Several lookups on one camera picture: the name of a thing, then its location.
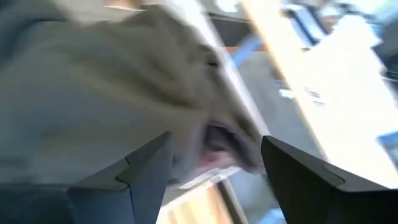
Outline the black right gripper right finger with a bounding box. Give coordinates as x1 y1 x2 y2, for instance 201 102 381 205
260 135 398 224

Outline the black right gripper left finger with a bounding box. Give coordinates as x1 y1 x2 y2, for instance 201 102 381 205
67 131 174 224

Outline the grey garment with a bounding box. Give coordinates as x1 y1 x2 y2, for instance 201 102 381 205
0 0 265 187

